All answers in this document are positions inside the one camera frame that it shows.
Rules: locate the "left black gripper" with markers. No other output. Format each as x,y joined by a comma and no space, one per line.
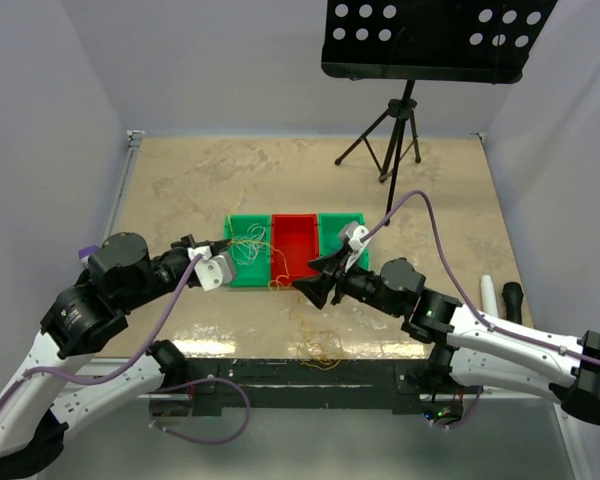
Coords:
185,243

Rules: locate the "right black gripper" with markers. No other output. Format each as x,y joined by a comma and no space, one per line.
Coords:
317,289

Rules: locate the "green plastic bin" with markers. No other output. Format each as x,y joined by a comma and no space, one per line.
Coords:
329,226
250,249

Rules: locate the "red plastic bin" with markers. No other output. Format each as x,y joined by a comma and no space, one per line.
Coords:
295,242

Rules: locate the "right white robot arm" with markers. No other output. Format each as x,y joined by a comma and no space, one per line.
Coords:
471,348

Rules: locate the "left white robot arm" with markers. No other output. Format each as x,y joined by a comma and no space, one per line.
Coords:
46,403

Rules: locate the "purple holder block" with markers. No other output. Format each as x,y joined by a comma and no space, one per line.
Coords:
85,253

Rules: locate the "white microphone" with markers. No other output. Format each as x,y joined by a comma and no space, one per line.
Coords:
489,297

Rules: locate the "black microphone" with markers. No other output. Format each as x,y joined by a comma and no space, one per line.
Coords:
513,297

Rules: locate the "black music stand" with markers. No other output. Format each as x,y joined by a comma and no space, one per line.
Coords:
485,42

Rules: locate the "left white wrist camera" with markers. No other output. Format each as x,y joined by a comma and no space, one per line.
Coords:
212,270

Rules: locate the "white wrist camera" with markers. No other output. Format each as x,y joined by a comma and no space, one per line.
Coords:
353,237
212,270

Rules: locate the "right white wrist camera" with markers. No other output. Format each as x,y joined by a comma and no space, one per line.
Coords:
353,237

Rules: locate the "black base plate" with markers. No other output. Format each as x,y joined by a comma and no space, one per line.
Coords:
210,385

